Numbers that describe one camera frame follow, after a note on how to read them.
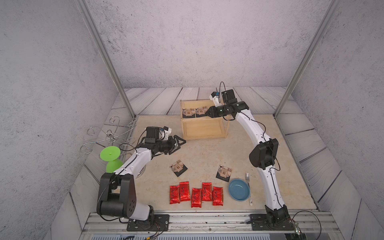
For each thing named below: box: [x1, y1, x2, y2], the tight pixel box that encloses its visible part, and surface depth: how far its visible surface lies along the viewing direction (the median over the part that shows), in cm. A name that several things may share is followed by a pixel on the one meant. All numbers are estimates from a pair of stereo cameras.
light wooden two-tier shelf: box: [180, 99, 230, 140], surface depth 106 cm
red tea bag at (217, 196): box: [212, 186, 224, 206], surface depth 82 cm
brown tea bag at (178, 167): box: [169, 159, 188, 177], surface depth 95 cm
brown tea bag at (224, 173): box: [215, 165, 233, 182], surface depth 91 cm
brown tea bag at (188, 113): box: [182, 108, 196, 118], surface depth 95 cm
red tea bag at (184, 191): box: [179, 181, 191, 202], surface depth 84 cm
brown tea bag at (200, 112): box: [195, 106, 208, 118], surface depth 96 cm
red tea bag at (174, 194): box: [169, 185, 180, 204], surface depth 82 cm
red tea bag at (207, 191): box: [201, 182, 213, 201], surface depth 83 cm
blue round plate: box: [228, 178, 251, 202], surface depth 84 cm
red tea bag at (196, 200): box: [191, 188, 202, 208], surface depth 81 cm
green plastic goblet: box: [99, 146, 123, 174], surface depth 63 cm
